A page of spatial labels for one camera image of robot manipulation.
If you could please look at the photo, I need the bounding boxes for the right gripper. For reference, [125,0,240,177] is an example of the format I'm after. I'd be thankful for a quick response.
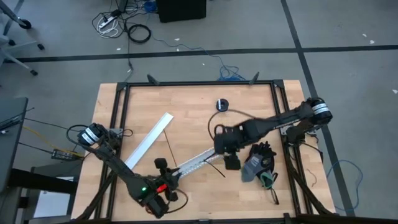
[213,124,246,171]

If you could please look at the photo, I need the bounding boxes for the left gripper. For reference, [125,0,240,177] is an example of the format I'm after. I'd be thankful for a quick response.
[154,157,183,203]

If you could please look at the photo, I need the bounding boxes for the white slotted cable duct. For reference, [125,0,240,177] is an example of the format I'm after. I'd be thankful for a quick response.
[177,146,225,179]

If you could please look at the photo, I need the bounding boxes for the black zip tie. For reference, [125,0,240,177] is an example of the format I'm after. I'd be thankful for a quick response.
[163,129,178,168]
[203,159,226,179]

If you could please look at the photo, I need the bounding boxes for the white duct cover strip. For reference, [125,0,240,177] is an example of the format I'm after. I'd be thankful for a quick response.
[124,112,175,170]

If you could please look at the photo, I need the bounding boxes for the small black round disc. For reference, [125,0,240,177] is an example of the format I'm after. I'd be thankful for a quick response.
[215,98,230,112]

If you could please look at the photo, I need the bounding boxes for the printed grey work glove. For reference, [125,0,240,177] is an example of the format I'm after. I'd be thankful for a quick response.
[241,141,277,183]

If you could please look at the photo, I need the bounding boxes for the black safety glasses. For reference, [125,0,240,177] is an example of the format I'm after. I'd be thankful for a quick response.
[266,185,280,206]

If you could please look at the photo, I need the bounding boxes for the small black device box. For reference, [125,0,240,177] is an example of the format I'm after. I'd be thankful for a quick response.
[50,148,76,161]

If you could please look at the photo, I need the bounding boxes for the white panel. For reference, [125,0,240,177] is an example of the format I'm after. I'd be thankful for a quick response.
[32,175,75,219]

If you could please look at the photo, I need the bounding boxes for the black computer case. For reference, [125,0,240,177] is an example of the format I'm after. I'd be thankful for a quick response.
[155,0,207,24]

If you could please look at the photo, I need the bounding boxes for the black stand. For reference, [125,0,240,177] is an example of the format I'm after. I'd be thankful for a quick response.
[0,167,79,224]

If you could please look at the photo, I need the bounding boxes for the white power strip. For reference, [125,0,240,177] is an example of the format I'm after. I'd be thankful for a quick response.
[97,14,118,31]

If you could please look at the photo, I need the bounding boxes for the dark desk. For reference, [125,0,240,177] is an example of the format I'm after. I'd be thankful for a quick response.
[0,96,29,194]

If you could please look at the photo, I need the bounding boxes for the black left camera cable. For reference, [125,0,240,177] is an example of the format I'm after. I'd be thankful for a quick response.
[167,188,189,215]

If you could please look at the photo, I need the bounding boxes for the black camera cable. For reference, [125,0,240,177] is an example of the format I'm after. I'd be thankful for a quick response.
[167,188,189,215]
[207,108,257,141]

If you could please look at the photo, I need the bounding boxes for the black right camera cable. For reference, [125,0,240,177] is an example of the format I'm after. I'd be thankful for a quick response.
[207,108,257,141]

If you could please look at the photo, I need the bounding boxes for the blue floor cable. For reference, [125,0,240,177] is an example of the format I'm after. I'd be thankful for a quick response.
[325,159,364,213]
[150,35,247,83]

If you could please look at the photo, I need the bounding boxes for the thin dark wire scrap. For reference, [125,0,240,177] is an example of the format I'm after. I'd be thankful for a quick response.
[305,168,318,188]

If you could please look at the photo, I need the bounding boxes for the black floor cable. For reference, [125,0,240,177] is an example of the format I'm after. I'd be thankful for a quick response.
[124,40,135,75]

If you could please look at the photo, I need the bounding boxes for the yellow floor cable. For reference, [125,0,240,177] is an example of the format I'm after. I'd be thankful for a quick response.
[21,125,85,159]

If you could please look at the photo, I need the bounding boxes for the black coiled cable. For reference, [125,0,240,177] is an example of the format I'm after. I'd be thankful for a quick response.
[127,23,152,44]

